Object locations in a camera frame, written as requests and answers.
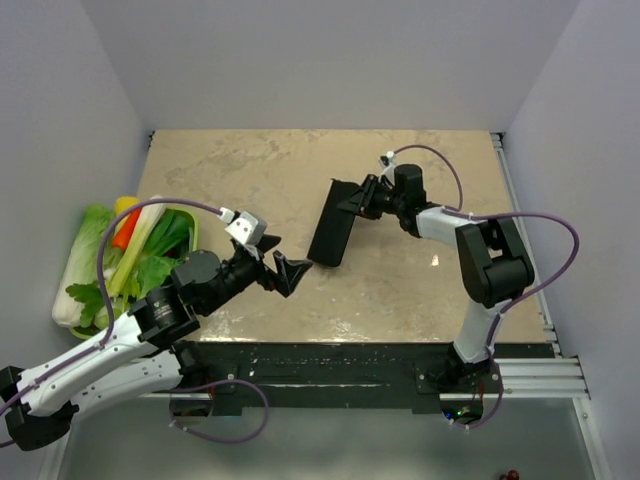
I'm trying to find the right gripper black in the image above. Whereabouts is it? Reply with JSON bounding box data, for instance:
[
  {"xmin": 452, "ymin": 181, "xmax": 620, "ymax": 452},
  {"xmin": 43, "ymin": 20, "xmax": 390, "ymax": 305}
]
[{"xmin": 339, "ymin": 175, "xmax": 405, "ymax": 221}]

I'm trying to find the green vegetable basket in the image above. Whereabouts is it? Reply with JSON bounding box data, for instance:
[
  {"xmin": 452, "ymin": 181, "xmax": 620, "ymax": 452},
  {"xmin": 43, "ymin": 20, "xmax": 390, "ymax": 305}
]
[{"xmin": 52, "ymin": 197, "xmax": 198, "ymax": 339}]

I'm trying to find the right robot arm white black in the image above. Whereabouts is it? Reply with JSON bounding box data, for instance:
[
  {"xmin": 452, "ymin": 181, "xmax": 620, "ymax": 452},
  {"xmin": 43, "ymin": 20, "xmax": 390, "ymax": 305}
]
[{"xmin": 338, "ymin": 164, "xmax": 535, "ymax": 393}]

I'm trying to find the napa cabbage toy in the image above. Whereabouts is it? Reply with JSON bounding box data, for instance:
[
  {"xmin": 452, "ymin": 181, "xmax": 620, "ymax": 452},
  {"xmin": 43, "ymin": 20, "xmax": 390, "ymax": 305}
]
[{"xmin": 52, "ymin": 204, "xmax": 114, "ymax": 328}]

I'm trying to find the orange carrot toy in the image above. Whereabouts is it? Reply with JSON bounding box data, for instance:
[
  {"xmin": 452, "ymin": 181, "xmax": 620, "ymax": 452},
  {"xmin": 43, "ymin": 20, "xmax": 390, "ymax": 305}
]
[{"xmin": 111, "ymin": 208, "xmax": 141, "ymax": 251}]

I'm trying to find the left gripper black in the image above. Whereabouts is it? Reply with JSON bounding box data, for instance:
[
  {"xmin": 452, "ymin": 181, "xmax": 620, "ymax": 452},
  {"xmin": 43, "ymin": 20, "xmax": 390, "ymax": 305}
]
[{"xmin": 201, "ymin": 233, "xmax": 312, "ymax": 315}]

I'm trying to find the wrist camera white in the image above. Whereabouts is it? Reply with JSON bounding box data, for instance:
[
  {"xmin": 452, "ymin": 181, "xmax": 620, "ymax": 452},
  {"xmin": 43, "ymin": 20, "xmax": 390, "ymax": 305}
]
[
  {"xmin": 379, "ymin": 151, "xmax": 396, "ymax": 177},
  {"xmin": 218, "ymin": 208, "xmax": 267, "ymax": 249}
]

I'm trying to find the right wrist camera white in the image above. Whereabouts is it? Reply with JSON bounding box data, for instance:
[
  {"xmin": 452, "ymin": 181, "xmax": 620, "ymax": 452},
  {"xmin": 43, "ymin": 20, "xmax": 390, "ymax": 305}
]
[{"xmin": 379, "ymin": 151, "xmax": 396, "ymax": 177}]

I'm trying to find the black zip tool case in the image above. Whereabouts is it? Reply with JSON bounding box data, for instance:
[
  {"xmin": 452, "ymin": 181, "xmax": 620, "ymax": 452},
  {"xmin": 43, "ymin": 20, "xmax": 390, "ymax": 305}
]
[{"xmin": 307, "ymin": 179, "xmax": 359, "ymax": 268}]

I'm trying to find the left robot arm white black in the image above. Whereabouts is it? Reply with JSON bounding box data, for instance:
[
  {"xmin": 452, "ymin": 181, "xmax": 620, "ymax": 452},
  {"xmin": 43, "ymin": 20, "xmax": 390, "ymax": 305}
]
[{"xmin": 1, "ymin": 235, "xmax": 312, "ymax": 451}]

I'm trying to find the parsley leaf toy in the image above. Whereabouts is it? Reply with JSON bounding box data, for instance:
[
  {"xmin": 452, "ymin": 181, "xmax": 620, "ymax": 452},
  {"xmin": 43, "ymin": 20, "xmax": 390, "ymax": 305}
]
[{"xmin": 65, "ymin": 282, "xmax": 105, "ymax": 328}]

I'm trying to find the dark green bok choy toy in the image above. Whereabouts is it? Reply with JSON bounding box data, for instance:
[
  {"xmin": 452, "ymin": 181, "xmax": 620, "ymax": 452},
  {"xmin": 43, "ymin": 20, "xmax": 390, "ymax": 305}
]
[{"xmin": 138, "ymin": 209, "xmax": 194, "ymax": 260}]

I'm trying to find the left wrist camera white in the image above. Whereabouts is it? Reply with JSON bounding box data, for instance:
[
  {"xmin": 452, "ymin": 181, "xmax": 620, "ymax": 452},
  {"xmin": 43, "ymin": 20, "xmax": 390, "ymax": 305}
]
[{"xmin": 218, "ymin": 208, "xmax": 267, "ymax": 249}]

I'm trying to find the yellow pepper toy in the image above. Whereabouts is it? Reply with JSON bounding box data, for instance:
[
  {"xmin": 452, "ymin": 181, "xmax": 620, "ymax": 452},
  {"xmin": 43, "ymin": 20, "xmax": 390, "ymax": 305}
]
[{"xmin": 114, "ymin": 196, "xmax": 139, "ymax": 234}]

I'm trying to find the white green leek toy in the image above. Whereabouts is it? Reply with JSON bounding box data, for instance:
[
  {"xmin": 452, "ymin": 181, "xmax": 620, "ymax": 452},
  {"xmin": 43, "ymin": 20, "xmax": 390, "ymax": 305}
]
[{"xmin": 106, "ymin": 196, "xmax": 166, "ymax": 297}]

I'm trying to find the aluminium frame rail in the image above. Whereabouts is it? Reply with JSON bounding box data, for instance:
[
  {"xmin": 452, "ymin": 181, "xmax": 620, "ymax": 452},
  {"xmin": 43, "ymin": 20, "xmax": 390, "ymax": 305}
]
[{"xmin": 490, "ymin": 132, "xmax": 589, "ymax": 400}]

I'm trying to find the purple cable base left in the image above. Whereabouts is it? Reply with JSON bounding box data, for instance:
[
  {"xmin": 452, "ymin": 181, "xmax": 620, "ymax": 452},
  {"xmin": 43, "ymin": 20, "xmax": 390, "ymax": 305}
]
[{"xmin": 169, "ymin": 378, "xmax": 270, "ymax": 445}]

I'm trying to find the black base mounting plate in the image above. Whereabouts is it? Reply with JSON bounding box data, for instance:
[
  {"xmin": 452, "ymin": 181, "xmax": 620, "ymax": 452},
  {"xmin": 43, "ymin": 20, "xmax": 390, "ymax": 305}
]
[{"xmin": 149, "ymin": 342, "xmax": 501, "ymax": 416}]

